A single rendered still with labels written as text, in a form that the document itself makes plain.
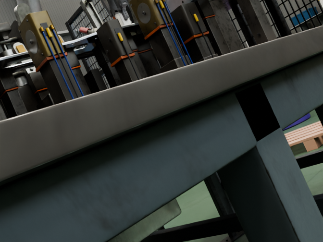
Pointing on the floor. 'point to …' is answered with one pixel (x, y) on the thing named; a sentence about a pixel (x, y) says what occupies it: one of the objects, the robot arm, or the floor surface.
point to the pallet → (307, 136)
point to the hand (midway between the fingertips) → (124, 21)
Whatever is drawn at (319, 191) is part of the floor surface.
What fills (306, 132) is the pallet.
